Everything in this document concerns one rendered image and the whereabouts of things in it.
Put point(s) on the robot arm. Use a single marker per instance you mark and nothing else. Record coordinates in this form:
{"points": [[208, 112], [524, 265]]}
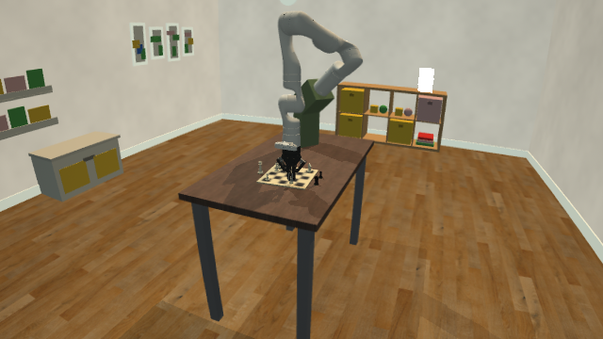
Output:
{"points": [[295, 23]]}

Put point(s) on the chessboard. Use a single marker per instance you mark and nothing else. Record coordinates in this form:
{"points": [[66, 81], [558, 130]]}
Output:
{"points": [[279, 178]]}

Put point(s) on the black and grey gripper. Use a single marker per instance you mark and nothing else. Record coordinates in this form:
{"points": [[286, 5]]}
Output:
{"points": [[291, 161]]}

